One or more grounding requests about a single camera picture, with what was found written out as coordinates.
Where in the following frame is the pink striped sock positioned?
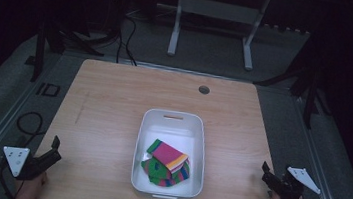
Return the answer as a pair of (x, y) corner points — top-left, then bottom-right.
(143, 137), (192, 176)

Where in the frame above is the white plastic basket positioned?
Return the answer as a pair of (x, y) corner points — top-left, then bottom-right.
(128, 106), (212, 199)

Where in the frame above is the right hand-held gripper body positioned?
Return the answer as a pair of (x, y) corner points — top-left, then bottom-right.
(268, 164), (324, 199)

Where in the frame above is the person's left hand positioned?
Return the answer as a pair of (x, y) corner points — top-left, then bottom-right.
(13, 168), (49, 199)

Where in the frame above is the black looped floor cable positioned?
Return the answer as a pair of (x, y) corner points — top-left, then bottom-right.
(12, 110), (49, 150)

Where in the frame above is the black tripod stand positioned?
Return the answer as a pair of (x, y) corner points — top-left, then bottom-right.
(248, 31), (341, 132)
(22, 11), (124, 93)

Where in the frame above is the metal floor rail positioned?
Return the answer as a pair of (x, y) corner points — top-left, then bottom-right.
(278, 93), (353, 199)
(0, 46), (70, 199)

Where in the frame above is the white metal desk frame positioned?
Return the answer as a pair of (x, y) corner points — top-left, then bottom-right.
(150, 0), (311, 78)

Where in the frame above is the grey table cable grommet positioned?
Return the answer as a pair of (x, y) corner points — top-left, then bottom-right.
(197, 84), (211, 96)

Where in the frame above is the green striped sock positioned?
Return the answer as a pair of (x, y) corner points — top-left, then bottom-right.
(138, 155), (193, 191)

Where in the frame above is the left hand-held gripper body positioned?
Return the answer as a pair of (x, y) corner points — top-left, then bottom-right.
(0, 144), (49, 184)

